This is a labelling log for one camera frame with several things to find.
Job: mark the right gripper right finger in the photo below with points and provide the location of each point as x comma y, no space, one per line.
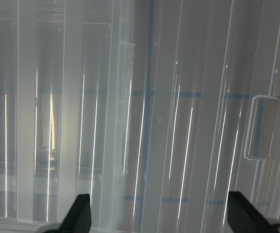
243,217

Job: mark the clear plastic storage box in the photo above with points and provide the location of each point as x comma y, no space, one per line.
68,82

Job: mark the clear plastic box lid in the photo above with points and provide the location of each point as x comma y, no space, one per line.
209,119

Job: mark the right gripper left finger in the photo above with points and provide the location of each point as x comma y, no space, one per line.
78,218

